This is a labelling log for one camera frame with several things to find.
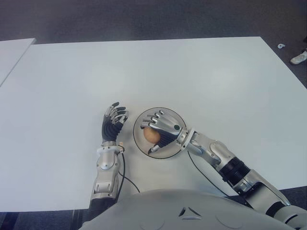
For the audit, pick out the yellow red apple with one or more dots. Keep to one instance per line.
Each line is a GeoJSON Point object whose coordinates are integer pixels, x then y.
{"type": "Point", "coordinates": [151, 136]}

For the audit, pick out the small white floor object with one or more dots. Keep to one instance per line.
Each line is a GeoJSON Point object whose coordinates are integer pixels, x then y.
{"type": "Point", "coordinates": [281, 46]}

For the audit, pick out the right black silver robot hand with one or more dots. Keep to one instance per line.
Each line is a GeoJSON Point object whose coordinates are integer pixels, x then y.
{"type": "Point", "coordinates": [168, 129]}

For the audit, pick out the white sneaker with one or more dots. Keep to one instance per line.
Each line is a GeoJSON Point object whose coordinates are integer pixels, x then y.
{"type": "Point", "coordinates": [298, 58]}

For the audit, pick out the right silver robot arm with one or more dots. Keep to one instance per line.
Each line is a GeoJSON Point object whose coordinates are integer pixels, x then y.
{"type": "Point", "coordinates": [216, 151]}

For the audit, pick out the grey robot torso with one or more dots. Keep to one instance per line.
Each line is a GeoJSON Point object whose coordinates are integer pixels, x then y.
{"type": "Point", "coordinates": [187, 215]}

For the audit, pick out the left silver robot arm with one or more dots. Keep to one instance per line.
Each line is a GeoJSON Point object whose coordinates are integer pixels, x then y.
{"type": "Point", "coordinates": [105, 160]}

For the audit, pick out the white table with grey edge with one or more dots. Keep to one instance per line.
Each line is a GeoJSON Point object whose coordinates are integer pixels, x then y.
{"type": "Point", "coordinates": [12, 55]}

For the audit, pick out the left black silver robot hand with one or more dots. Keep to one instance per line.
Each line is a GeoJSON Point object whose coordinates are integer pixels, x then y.
{"type": "Point", "coordinates": [109, 129]}

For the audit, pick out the white plate with black rim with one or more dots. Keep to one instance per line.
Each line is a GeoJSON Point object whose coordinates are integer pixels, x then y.
{"type": "Point", "coordinates": [140, 139]}

